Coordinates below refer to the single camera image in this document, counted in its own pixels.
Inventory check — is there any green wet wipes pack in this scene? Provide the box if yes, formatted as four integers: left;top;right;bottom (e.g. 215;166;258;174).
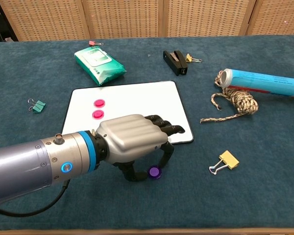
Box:
73;46;127;86

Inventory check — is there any purple magnet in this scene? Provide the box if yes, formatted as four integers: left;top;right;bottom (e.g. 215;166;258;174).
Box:
147;165;162;179

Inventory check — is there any white rectangular board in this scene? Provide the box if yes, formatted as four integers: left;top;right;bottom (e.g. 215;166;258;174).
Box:
62;80;195;144

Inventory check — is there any blue felt table cover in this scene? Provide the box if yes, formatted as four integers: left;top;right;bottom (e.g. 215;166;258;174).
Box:
0;34;294;232

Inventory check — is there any wicker folding screen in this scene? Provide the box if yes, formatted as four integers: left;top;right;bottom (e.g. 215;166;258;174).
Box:
0;0;294;42

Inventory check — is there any large gold binder clip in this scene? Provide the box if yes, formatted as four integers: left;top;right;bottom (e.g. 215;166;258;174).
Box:
209;150;240;176

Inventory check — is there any black stapler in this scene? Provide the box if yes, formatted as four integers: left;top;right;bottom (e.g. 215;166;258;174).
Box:
163;50;188;76

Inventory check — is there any small gold binder clip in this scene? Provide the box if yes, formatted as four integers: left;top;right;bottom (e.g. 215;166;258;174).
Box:
185;53;202;63

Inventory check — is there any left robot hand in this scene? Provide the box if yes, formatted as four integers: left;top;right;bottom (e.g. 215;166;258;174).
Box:
95;114;186;182

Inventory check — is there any braided rope bundle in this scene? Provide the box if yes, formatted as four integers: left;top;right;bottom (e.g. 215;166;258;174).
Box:
199;70;259;124

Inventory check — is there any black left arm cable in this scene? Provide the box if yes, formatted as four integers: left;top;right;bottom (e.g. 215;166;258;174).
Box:
0;179;71;217

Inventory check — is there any teal binder clip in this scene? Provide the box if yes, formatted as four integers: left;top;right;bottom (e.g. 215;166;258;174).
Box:
27;98;46;114

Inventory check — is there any blue cylindrical tube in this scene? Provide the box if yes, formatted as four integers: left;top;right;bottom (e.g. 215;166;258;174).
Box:
220;68;294;98

